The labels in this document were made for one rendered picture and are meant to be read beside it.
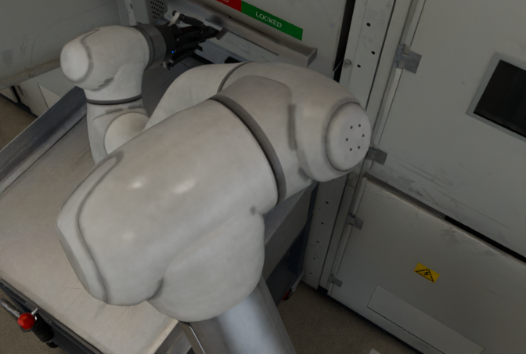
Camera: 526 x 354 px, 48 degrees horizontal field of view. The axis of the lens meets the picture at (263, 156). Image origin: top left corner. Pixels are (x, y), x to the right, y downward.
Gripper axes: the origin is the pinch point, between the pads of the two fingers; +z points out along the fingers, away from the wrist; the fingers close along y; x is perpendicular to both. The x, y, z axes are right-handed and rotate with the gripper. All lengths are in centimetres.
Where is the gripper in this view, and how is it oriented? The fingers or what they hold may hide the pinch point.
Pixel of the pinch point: (205, 33)
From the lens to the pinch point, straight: 138.1
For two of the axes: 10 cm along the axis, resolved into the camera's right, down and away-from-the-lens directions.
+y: -3.0, 8.3, 4.7
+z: 4.6, -3.0, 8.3
